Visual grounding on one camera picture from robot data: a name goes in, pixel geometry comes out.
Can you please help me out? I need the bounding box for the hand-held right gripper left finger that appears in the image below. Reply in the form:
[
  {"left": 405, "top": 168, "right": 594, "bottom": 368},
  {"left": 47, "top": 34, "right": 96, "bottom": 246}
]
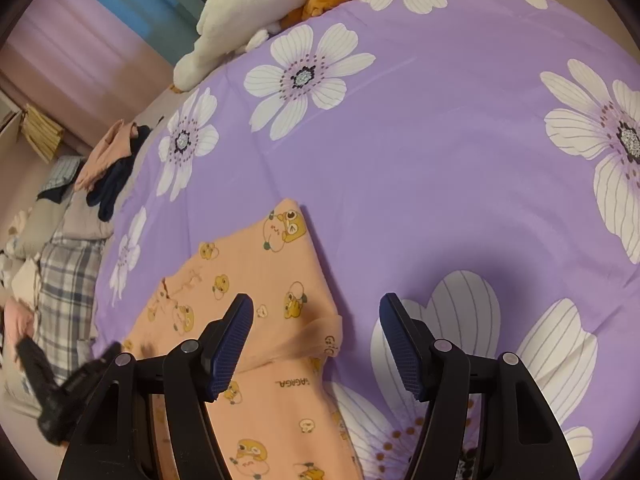
[{"left": 57, "top": 293, "right": 254, "bottom": 480}]

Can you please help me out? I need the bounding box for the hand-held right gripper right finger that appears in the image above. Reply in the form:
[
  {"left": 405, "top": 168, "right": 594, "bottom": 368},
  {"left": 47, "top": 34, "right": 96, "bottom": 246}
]
[{"left": 378, "top": 293, "right": 581, "bottom": 480}]

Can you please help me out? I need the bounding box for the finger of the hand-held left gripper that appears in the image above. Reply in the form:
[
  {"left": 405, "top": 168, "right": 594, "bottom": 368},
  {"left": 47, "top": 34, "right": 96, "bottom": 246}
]
[{"left": 62, "top": 342, "right": 123, "bottom": 403}]

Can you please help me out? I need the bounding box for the orange cartoon print garment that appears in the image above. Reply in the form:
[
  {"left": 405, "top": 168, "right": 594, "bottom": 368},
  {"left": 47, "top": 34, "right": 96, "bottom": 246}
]
[{"left": 122, "top": 199, "right": 361, "bottom": 480}]

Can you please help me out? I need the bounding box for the pile of clothes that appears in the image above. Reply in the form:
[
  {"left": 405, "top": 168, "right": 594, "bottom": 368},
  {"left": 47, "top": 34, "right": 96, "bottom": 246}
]
[{"left": 86, "top": 125, "right": 153, "bottom": 222}]

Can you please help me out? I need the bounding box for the plaid cloth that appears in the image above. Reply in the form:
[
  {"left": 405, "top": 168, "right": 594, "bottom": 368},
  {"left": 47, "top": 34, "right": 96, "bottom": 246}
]
[{"left": 35, "top": 232, "right": 108, "bottom": 386}]

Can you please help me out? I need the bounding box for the grey cloth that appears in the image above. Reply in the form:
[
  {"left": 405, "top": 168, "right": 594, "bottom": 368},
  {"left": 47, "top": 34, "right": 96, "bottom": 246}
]
[{"left": 50, "top": 190, "right": 118, "bottom": 241}]

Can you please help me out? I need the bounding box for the purple floral bed sheet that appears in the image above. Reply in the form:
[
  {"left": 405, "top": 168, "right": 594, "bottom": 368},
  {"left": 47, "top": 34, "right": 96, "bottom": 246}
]
[{"left": 92, "top": 0, "right": 640, "bottom": 480}]

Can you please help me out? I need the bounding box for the blue striped cloth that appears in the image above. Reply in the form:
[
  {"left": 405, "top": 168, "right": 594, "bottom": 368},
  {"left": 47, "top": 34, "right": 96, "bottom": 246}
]
[{"left": 37, "top": 156, "right": 86, "bottom": 196}]

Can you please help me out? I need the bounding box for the pink cloth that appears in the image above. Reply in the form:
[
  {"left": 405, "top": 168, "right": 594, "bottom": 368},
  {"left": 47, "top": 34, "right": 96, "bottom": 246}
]
[{"left": 75, "top": 119, "right": 141, "bottom": 191}]

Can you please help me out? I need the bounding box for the bamboo mat bundle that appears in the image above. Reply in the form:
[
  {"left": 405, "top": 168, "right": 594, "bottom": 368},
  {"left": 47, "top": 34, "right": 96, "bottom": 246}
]
[{"left": 20, "top": 104, "right": 66, "bottom": 163}]

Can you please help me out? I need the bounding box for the pink curtain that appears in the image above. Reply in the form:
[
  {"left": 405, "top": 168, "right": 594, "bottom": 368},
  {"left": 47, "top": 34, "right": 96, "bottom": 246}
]
[{"left": 0, "top": 0, "right": 181, "bottom": 108}]

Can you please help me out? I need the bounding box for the cream and orange pillow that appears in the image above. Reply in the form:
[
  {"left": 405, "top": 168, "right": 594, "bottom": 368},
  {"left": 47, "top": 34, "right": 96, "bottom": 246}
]
[{"left": 172, "top": 0, "right": 361, "bottom": 92}]

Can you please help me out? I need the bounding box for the blue curtain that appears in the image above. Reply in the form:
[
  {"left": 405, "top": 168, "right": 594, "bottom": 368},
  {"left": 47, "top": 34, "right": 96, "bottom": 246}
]
[{"left": 60, "top": 0, "right": 236, "bottom": 46}]

